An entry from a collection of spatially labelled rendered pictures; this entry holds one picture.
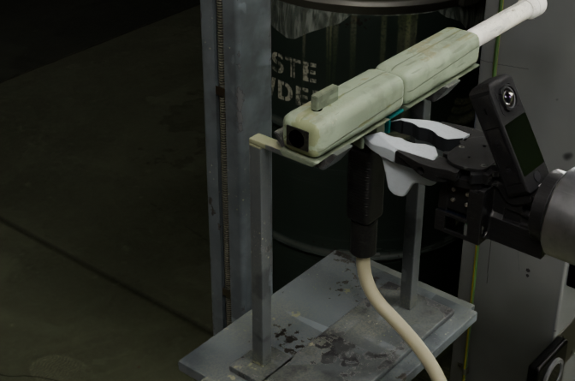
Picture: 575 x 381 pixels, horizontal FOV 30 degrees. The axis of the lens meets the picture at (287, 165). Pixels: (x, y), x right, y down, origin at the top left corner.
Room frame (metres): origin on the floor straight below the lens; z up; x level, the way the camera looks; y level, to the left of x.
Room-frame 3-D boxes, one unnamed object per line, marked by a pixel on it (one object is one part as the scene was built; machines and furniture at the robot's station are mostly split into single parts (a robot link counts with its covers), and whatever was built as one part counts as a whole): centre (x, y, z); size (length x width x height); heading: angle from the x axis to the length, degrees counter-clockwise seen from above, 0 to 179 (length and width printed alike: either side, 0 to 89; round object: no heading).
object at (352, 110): (1.11, -0.16, 1.05); 0.49 x 0.05 x 0.23; 141
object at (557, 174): (0.92, -0.21, 1.07); 0.12 x 0.08 x 0.09; 51
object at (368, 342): (1.03, -0.07, 0.95); 0.26 x 0.15 x 0.32; 141
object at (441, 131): (1.00, -0.15, 1.07); 0.09 x 0.03 x 0.06; 42
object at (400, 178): (0.96, -0.11, 1.07); 0.09 x 0.03 x 0.06; 60
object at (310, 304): (1.04, -0.06, 0.78); 0.31 x 0.23 x 0.01; 141
